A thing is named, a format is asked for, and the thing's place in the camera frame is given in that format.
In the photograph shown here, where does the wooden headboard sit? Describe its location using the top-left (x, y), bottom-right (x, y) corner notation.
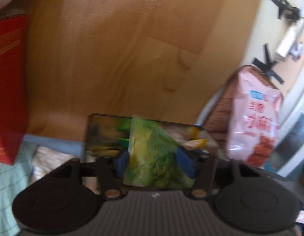
top-left (16, 0), bottom-right (260, 140)

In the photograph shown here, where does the black storage box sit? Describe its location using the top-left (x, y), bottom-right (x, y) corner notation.
top-left (85, 113), bottom-right (219, 157)

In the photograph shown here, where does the mint green sheet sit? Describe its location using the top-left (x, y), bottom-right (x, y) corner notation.
top-left (0, 142), bottom-right (37, 235)

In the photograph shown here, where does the pink fried dough snack bag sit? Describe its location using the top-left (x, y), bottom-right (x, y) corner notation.
top-left (226, 66), bottom-right (283, 167)

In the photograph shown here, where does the white power strip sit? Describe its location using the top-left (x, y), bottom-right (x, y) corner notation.
top-left (276, 19), bottom-right (304, 61)

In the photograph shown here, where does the beige patterned blanket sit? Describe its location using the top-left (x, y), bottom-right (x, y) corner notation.
top-left (31, 144), bottom-right (99, 192)

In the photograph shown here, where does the green yellow snack bag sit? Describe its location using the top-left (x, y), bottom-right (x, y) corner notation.
top-left (123, 117), bottom-right (195, 190)

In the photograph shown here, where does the red gift bag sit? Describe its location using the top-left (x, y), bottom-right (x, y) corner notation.
top-left (0, 14), bottom-right (28, 165)

